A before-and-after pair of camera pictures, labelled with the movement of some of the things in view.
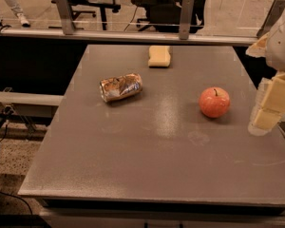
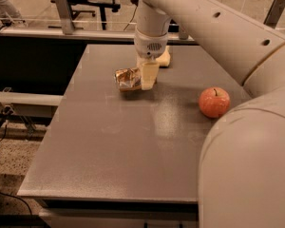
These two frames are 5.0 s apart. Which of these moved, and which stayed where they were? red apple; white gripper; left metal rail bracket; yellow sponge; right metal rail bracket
Moved: white gripper
Stayed: red apple; left metal rail bracket; yellow sponge; right metal rail bracket
